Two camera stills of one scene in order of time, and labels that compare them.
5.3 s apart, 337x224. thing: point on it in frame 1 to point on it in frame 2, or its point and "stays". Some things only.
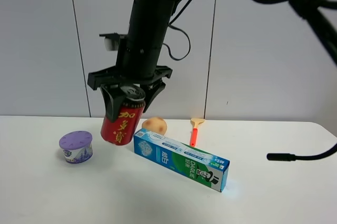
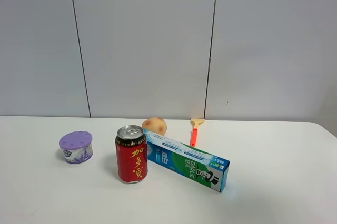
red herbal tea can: [121, 131] to [131, 144]
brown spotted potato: [156, 124] stays
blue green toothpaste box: [208, 169] stays
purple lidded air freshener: [77, 146] stays
